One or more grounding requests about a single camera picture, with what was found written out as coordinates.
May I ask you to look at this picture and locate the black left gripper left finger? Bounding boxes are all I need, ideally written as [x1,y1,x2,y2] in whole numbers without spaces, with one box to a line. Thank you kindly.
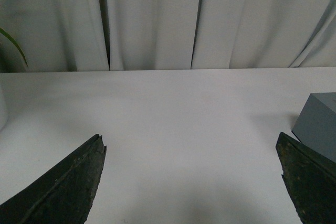
[1,134,107,223]

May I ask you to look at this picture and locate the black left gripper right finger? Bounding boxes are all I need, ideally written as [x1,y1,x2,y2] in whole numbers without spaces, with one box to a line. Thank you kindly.
[276,132,335,223]

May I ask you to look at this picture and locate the gray base block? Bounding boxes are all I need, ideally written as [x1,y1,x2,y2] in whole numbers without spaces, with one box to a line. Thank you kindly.
[292,92,335,162]

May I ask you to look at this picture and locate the white plant pot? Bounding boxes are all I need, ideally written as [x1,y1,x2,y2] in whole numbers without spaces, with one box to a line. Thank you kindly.
[0,88,8,130]

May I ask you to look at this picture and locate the green plant leaves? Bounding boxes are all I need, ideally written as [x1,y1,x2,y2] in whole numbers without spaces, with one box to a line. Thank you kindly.
[0,0,116,68]

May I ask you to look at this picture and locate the white curtain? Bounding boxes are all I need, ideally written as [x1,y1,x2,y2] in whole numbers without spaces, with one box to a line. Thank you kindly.
[1,0,335,72]

